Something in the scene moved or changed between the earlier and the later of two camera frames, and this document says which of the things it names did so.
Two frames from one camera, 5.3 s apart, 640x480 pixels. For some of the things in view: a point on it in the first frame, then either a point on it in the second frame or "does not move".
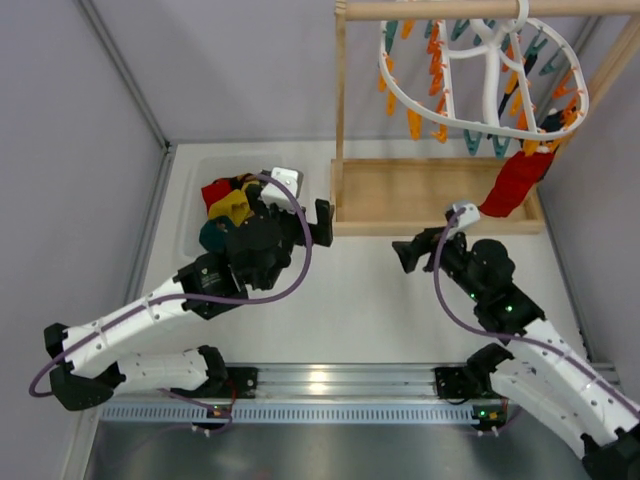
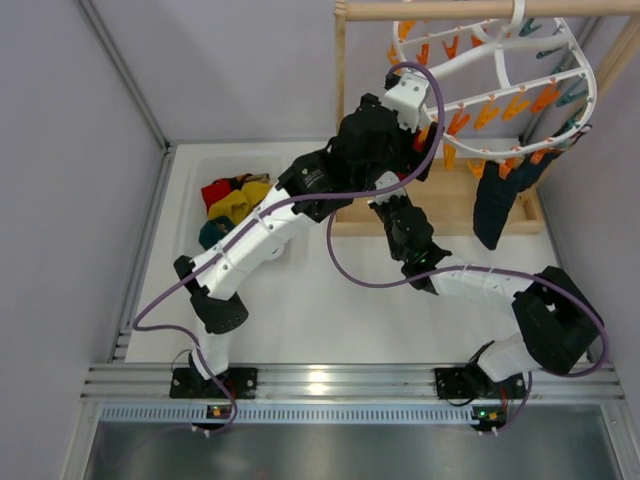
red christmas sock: x=517 y=177 to x=419 y=139
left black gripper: x=298 y=226 to x=417 y=151
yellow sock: x=234 y=205 does not move
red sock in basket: x=215 y=191 does not move
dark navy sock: x=553 y=122 to x=496 y=197
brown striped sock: x=245 y=177 does not move
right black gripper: x=430 y=248 to x=386 y=207
